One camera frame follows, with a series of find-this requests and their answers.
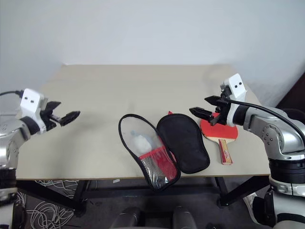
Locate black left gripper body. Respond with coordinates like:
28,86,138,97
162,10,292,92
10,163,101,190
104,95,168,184
40,103,62,131

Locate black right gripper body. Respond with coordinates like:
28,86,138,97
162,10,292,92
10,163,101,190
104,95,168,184
210,94,231,127

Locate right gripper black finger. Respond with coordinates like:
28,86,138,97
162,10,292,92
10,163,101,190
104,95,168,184
189,107,213,121
204,95,225,107

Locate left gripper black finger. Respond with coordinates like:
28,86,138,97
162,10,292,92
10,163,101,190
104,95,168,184
47,101,62,113
59,110,81,127

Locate red table tennis paddle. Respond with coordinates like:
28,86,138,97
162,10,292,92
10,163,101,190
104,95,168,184
199,112,239,166

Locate red and black paddle case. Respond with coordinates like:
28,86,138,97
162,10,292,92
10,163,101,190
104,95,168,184
118,111,211,191

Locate clear bag of white balls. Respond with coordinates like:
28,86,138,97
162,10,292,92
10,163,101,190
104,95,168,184
129,129,163,157

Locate dark brown furniture panel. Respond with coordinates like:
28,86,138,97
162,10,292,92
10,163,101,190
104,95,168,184
275,71,305,113

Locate white perforated shoe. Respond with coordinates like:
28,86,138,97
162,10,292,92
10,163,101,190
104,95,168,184
243,192,258,213

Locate dark rounded shape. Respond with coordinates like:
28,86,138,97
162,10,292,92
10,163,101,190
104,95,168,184
111,206,142,229
172,205,199,229

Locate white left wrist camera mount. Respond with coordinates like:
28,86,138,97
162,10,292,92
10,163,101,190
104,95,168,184
20,88,47,134

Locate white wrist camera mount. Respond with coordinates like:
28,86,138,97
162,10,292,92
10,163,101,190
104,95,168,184
220,73,249,126
20,88,47,134

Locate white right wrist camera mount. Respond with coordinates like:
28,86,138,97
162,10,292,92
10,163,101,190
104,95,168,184
220,73,249,126

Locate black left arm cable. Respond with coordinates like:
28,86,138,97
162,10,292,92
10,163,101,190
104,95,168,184
0,90,24,97

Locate tangled white floor cables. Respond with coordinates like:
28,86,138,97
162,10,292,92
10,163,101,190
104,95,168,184
13,179,81,229

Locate black metal table frame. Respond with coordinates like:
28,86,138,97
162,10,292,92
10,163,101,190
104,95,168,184
16,176,271,217

